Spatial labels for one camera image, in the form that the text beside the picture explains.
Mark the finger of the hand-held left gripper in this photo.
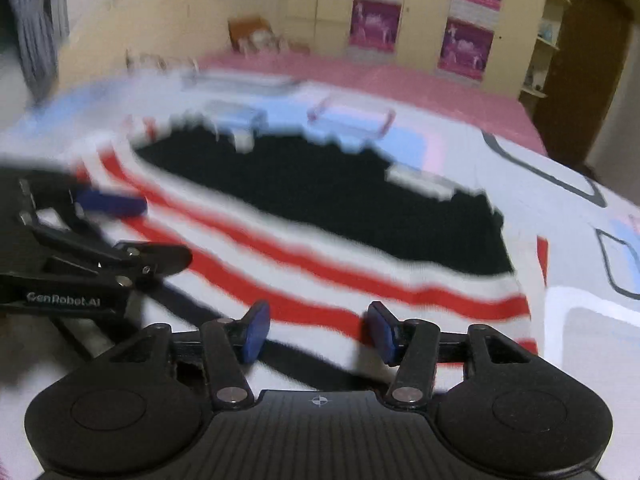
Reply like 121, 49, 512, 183
70, 187, 149, 219
30, 224, 194, 282

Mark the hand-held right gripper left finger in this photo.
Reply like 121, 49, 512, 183
97, 301, 271, 409

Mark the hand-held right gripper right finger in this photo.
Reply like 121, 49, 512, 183
367, 301, 543, 409

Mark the striped cartoon knit sweater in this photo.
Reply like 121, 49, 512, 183
75, 110, 551, 392

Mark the white patterned pillow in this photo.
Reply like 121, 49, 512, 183
125, 49, 200, 74

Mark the cream rounded headboard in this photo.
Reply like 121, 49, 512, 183
57, 0, 291, 86

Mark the grey curtain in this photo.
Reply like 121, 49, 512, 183
4, 0, 72, 102

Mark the patterned bed sheet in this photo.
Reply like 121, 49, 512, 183
0, 71, 640, 480

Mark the orange and white pillow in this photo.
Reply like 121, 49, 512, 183
227, 15, 287, 55

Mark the pink bed sheet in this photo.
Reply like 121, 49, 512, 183
195, 50, 549, 157

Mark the cream wardrobe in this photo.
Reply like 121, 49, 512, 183
287, 0, 557, 92

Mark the brown wooden door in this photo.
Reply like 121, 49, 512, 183
531, 0, 637, 173

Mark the cream corner shelf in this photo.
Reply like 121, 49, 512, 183
519, 0, 572, 102

